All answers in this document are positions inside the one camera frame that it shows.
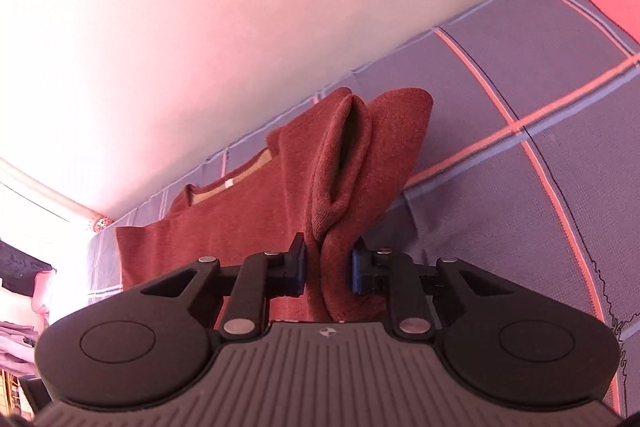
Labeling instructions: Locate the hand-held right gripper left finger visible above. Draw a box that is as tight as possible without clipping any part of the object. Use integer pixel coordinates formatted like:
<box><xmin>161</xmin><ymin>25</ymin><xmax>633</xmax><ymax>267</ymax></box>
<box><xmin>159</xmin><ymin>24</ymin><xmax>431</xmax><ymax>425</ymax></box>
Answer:
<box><xmin>141</xmin><ymin>233</ymin><xmax>307</xmax><ymax>339</ymax></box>

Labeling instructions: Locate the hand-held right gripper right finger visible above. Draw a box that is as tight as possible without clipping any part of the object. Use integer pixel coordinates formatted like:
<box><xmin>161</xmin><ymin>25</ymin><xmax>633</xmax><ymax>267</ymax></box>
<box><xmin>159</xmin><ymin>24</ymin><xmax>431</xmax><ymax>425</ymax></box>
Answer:
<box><xmin>350</xmin><ymin>244</ymin><xmax>516</xmax><ymax>339</ymax></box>

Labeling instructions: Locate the red-brown knit sweater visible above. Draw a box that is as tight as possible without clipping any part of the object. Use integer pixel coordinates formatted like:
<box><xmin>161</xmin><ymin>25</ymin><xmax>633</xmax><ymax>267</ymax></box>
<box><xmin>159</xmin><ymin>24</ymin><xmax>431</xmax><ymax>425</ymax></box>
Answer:
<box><xmin>116</xmin><ymin>87</ymin><xmax>434</xmax><ymax>325</ymax></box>

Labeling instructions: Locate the blue plaid bed sheet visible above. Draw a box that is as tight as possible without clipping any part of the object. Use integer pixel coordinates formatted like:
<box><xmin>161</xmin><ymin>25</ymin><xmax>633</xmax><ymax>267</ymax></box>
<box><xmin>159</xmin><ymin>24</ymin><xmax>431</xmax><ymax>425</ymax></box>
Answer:
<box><xmin>87</xmin><ymin>0</ymin><xmax>640</xmax><ymax>419</ymax></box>

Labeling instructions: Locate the pink hanging cloth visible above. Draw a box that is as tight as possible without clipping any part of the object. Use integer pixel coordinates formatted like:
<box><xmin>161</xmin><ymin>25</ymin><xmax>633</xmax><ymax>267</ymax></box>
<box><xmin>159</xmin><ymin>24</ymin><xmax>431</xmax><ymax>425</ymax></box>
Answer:
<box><xmin>31</xmin><ymin>271</ymin><xmax>57</xmax><ymax>326</ymax></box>

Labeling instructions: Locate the white lace-edged curtain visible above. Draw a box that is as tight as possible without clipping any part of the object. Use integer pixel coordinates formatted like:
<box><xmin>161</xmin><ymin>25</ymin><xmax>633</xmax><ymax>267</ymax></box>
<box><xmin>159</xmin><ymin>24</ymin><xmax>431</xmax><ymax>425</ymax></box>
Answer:
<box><xmin>0</xmin><ymin>157</ymin><xmax>115</xmax><ymax>234</ymax></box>

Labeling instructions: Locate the dark hanging cloth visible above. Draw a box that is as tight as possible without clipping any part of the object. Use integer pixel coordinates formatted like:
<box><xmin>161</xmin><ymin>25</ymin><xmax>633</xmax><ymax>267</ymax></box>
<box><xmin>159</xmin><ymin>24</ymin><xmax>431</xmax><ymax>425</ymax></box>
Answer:
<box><xmin>0</xmin><ymin>241</ymin><xmax>53</xmax><ymax>296</ymax></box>

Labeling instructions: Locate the pile of pale folded cloths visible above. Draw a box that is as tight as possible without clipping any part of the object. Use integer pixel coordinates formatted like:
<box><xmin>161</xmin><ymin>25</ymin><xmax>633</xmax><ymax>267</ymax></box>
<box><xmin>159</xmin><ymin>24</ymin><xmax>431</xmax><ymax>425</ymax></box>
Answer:
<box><xmin>0</xmin><ymin>321</ymin><xmax>41</xmax><ymax>376</ymax></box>

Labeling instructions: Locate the wooden rack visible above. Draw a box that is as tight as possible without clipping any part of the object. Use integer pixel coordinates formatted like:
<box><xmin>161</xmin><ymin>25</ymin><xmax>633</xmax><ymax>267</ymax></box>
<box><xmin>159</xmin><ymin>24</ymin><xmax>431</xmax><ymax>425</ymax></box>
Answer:
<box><xmin>0</xmin><ymin>369</ymin><xmax>23</xmax><ymax>419</ymax></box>

